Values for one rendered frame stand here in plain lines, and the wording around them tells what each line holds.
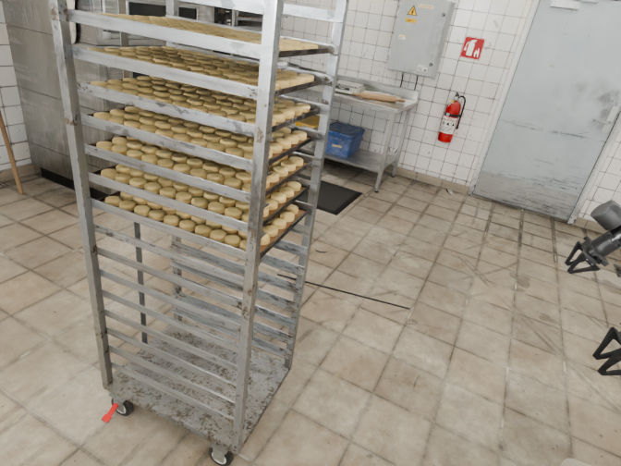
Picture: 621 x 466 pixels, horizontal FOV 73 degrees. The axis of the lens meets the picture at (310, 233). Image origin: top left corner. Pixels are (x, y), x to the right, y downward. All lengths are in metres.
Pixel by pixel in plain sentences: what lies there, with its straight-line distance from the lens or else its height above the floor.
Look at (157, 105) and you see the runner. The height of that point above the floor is 1.32.
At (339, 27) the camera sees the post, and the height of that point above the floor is 1.56.
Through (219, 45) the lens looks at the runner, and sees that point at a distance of 1.08.
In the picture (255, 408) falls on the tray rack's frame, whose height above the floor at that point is 0.15.
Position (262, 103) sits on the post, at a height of 1.40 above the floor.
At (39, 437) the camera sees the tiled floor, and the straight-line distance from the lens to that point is 2.09.
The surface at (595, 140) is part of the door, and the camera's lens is 4.96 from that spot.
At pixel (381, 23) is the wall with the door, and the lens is 5.06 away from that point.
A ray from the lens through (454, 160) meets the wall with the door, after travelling 4.99.
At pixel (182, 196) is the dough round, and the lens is 1.30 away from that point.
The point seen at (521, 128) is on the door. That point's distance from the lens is 4.90.
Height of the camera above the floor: 1.60
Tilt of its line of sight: 28 degrees down
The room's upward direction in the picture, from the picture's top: 9 degrees clockwise
